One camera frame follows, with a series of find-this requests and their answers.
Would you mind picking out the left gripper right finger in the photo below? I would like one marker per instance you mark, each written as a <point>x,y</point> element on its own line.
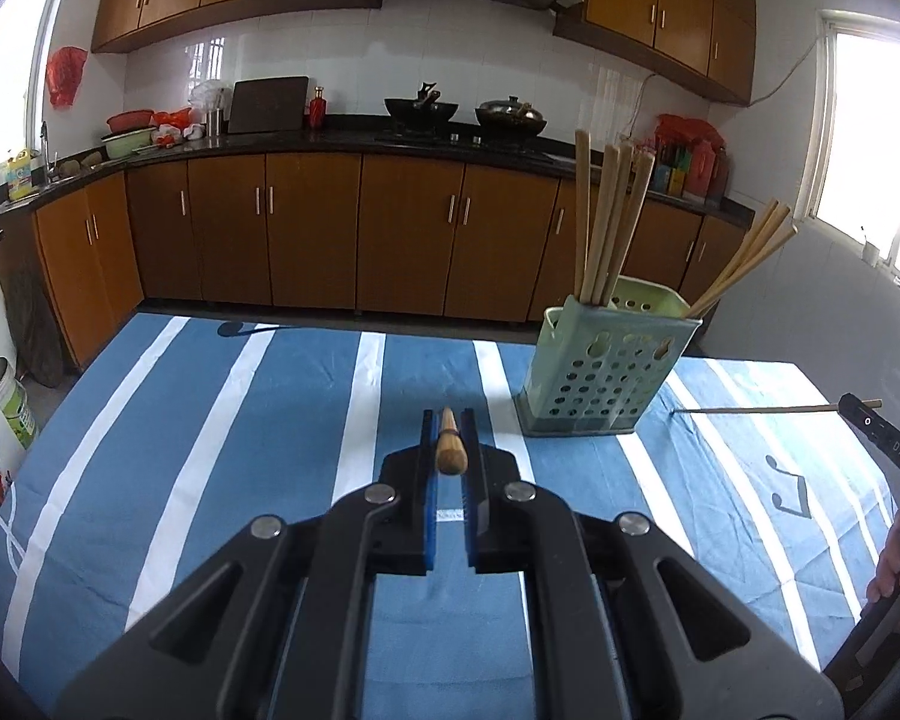
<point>623,623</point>

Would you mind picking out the green basin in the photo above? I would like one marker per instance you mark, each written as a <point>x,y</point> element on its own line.
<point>119,146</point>

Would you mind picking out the red bottle on counter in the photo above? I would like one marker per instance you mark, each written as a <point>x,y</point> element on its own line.
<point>317,108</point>

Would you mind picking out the yellow detergent bottle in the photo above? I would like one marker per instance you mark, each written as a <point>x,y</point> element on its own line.
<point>18,176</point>

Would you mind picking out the left window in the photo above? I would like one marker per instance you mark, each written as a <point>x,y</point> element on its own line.
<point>25,27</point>

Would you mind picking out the white green plastic bucket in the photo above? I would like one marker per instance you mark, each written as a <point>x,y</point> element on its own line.
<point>14,405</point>

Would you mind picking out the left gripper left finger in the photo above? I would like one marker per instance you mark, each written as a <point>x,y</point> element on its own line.
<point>275,623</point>

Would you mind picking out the wooden chopstick trio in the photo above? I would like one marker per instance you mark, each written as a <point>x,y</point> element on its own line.
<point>625,151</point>
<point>602,221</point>
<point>633,202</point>

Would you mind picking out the green perforated utensil holder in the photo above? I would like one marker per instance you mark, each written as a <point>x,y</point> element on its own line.
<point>596,369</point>

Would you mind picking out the black lidded wok right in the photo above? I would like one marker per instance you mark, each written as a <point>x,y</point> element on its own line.
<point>510,118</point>

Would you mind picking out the black wok left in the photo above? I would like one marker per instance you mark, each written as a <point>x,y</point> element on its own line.
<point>425,110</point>

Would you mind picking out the red oil bottles group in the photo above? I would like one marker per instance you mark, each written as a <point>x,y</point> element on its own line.
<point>691,159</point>

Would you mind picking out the red plastic bag on wall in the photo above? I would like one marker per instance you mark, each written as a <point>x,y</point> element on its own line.
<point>63,75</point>

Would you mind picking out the lower wooden kitchen cabinets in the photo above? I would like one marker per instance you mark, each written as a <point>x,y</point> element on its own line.
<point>321,231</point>

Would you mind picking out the dark cutting board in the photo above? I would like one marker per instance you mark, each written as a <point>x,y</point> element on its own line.
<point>268,105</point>

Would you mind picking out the wooden chopstick group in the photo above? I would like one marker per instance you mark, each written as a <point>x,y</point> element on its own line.
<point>707,301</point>
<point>780,222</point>
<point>875,403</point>

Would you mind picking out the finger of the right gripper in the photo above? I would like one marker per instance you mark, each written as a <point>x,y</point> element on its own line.
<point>880,432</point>

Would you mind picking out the red basin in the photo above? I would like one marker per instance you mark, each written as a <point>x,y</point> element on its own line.
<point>130,120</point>

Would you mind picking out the right window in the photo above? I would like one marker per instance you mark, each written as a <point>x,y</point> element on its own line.
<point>852,171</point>

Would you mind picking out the window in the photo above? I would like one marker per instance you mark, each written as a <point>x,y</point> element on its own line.
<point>852,171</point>
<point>25,27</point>

